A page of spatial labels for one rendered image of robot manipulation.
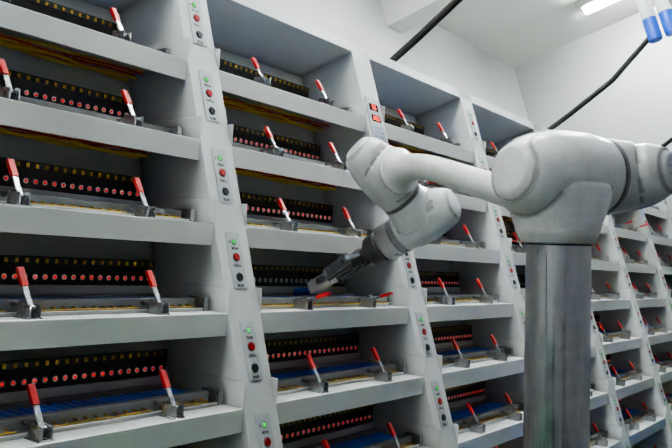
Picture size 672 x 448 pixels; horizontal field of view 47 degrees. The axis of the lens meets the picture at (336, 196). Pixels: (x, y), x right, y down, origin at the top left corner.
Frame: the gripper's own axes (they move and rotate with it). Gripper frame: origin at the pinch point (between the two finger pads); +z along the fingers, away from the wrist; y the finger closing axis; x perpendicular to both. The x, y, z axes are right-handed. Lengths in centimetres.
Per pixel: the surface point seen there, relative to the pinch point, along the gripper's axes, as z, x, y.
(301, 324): -2.2, -11.7, -17.1
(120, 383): 15, -15, -56
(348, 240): -7.3, 8.4, 7.5
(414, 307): -4.1, -9.5, 32.2
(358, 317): -2.9, -11.0, 5.4
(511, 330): 0, -18, 99
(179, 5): -18, 60, -40
